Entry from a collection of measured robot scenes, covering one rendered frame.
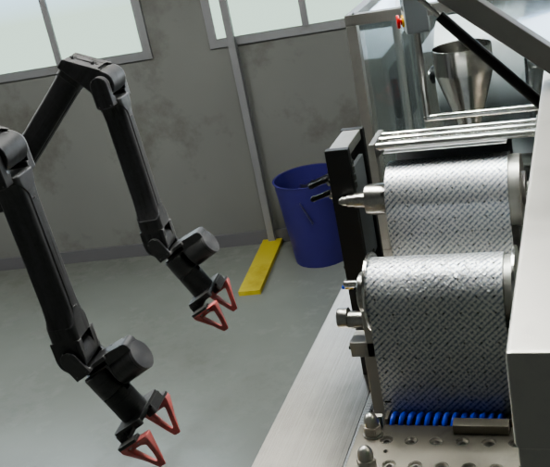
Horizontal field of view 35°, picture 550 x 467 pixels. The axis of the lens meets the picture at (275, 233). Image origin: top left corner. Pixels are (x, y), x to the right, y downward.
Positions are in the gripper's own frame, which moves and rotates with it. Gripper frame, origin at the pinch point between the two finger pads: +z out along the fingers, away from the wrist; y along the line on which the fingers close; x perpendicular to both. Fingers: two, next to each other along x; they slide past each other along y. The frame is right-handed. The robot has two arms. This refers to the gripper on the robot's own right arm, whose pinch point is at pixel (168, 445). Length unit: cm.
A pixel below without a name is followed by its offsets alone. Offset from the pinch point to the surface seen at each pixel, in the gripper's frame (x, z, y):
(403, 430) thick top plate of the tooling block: -36.9, 22.9, 3.5
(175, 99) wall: 97, -42, 347
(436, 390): -45, 22, 8
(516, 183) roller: -75, 5, 31
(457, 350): -53, 17, 8
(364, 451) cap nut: -34.2, 16.7, -7.6
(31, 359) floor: 198, 8, 225
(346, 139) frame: -49, -17, 51
